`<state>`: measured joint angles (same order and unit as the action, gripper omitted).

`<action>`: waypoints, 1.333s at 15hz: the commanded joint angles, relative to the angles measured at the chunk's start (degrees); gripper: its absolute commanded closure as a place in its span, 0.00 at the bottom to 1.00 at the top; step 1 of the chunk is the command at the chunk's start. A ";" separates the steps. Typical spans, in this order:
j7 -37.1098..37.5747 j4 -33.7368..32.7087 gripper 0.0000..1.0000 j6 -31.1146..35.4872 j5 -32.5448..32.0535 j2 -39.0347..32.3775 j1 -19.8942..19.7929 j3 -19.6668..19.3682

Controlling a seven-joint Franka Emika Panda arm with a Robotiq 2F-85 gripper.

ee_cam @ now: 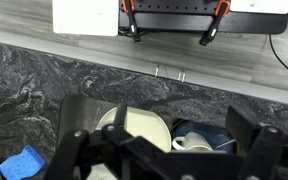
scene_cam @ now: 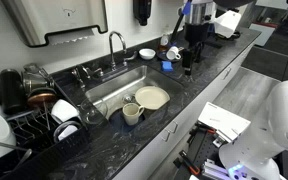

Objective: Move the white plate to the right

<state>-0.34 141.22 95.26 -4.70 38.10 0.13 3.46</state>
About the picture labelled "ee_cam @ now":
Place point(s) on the cream white dinner plate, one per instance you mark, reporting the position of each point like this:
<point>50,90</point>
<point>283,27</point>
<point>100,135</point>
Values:
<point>144,125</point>

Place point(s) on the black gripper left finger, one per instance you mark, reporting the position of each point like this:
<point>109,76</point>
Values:
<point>72,153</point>

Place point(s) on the blue sponge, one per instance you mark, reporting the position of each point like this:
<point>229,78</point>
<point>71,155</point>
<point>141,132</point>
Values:
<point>22,163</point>

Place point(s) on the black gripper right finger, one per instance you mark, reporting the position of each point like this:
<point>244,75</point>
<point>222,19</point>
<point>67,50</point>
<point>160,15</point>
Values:
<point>267,150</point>

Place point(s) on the cream ceramic mug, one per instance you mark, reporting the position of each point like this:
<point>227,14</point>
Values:
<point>194,141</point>

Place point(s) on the stainless steel sink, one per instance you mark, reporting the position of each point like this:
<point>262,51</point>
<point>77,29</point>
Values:
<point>80,113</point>

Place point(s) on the white box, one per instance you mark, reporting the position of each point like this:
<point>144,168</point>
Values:
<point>85,16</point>
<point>260,6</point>

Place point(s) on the small dark blue plate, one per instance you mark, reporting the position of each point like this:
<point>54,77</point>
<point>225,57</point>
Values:
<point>217,133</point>

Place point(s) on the orange black clamp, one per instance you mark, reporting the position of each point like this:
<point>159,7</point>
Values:
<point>132,23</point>
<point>214,26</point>

